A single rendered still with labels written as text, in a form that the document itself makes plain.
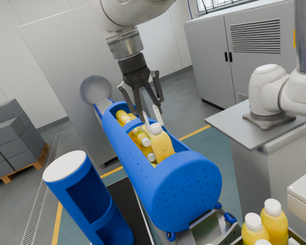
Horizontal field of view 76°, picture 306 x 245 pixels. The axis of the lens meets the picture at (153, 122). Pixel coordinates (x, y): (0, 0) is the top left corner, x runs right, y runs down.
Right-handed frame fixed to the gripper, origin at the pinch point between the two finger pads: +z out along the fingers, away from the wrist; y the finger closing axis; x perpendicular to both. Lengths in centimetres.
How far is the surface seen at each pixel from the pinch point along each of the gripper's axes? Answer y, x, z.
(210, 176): -9.2, 10.9, 23.7
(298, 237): -20, 33, 39
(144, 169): 9.0, 0.8, 15.8
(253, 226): -7.8, 29.5, 26.6
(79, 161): 37, -60, 32
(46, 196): 127, -210, 135
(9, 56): 132, -508, -60
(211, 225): -1.8, 17.3, 36.0
